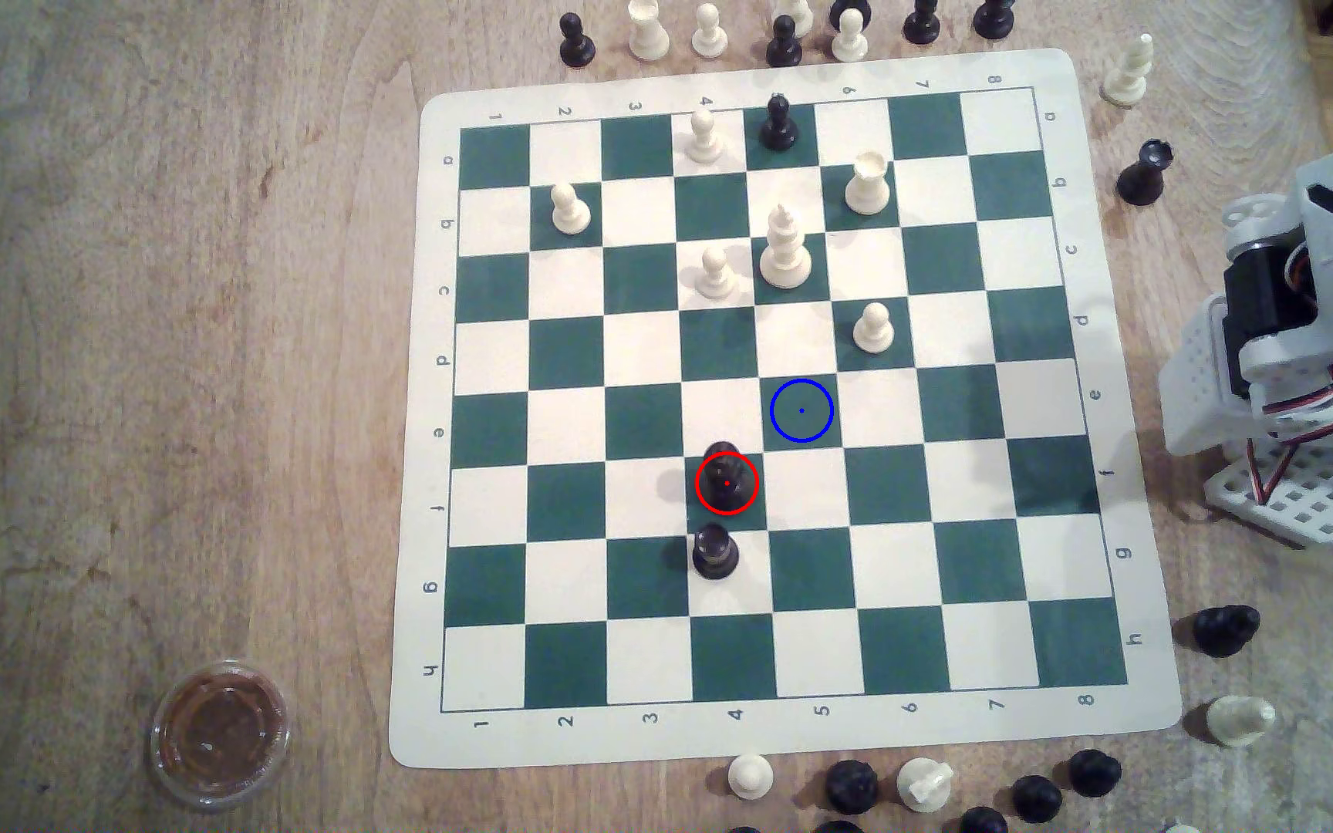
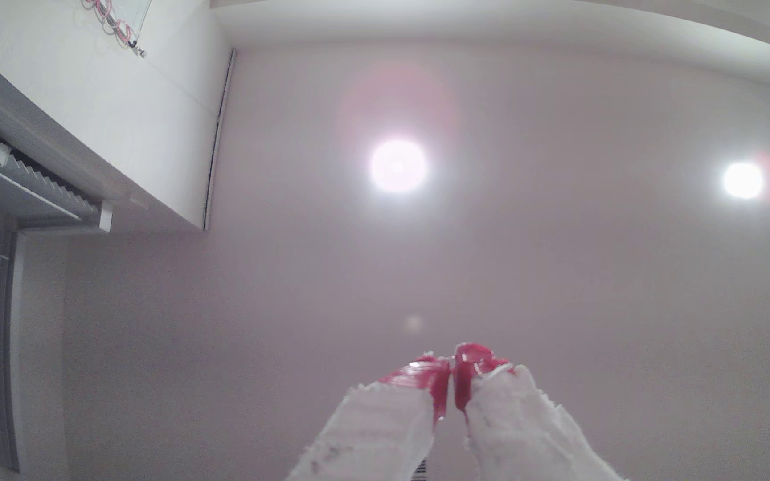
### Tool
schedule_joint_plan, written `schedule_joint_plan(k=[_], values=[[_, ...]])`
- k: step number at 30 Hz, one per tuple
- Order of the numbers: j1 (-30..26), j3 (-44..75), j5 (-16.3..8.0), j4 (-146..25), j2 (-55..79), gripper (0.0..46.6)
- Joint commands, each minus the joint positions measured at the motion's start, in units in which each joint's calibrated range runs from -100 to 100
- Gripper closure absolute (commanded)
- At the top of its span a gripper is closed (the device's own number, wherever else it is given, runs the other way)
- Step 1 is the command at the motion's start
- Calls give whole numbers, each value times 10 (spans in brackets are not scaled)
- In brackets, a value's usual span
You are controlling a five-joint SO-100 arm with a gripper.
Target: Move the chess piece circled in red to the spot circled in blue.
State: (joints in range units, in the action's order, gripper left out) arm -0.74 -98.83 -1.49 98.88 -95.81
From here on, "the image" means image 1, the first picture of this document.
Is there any tall black chess piece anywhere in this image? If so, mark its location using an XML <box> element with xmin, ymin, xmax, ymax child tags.
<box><xmin>697</xmin><ymin>440</ymin><xmax>758</xmax><ymax>513</ymax></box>

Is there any black chess rook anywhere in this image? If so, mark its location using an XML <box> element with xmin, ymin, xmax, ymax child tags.
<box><xmin>692</xmin><ymin>521</ymin><xmax>741</xmax><ymax>581</ymax></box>

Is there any green white chess mat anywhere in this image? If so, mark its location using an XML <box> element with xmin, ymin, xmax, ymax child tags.
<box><xmin>389</xmin><ymin>49</ymin><xmax>1184</xmax><ymax>770</ymax></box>

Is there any white chess king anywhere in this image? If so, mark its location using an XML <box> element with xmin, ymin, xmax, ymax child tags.
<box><xmin>759</xmin><ymin>204</ymin><xmax>814</xmax><ymax>291</ymax></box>

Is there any white chess rook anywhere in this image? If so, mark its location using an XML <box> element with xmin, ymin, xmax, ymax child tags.
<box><xmin>845</xmin><ymin>150</ymin><xmax>893</xmax><ymax>217</ymax></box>
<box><xmin>627</xmin><ymin>0</ymin><xmax>671</xmax><ymax>62</ymax></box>

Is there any white chess knight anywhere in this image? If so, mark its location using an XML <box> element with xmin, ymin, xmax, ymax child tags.
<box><xmin>896</xmin><ymin>757</ymin><xmax>955</xmax><ymax>814</ymax></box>

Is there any black chess bishop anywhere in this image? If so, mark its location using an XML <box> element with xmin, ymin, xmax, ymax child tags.
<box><xmin>1116</xmin><ymin>139</ymin><xmax>1175</xmax><ymax>208</ymax></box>

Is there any white chess bishop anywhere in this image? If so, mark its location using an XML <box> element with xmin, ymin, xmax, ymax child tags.
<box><xmin>1102</xmin><ymin>33</ymin><xmax>1156</xmax><ymax>109</ymax></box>

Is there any black chess knight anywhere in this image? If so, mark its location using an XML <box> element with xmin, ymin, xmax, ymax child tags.
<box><xmin>1192</xmin><ymin>604</ymin><xmax>1263</xmax><ymax>659</ymax></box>

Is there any clear cup brown sauce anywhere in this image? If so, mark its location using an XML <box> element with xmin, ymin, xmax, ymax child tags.
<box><xmin>148</xmin><ymin>659</ymin><xmax>294</xmax><ymax>810</ymax></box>

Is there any white perforated base plate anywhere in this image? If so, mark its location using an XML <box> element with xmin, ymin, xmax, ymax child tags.
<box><xmin>1203</xmin><ymin>440</ymin><xmax>1333</xmax><ymax>548</ymax></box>

